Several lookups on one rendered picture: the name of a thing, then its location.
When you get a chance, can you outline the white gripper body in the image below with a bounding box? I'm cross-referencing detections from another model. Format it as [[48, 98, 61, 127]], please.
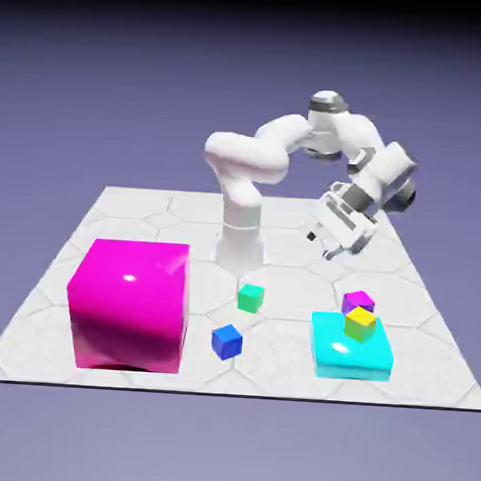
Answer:
[[308, 190, 382, 255]]

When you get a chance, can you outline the small purple cube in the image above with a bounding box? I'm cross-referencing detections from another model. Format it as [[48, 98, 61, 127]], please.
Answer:
[[340, 289, 378, 318]]

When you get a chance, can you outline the small yellow cube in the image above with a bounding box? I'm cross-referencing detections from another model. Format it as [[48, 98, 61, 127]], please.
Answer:
[[342, 305, 379, 346]]

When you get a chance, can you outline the small green cube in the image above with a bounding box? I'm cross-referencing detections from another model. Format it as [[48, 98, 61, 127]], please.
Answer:
[[235, 281, 267, 316]]

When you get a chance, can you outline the small blue cube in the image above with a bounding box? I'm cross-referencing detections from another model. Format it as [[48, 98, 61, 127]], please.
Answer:
[[209, 322, 245, 363]]

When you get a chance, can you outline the large cyan box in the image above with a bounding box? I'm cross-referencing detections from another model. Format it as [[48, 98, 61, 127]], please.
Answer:
[[307, 309, 398, 384]]

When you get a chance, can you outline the large magenta box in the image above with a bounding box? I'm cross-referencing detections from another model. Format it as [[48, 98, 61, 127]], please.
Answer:
[[60, 236, 193, 376]]

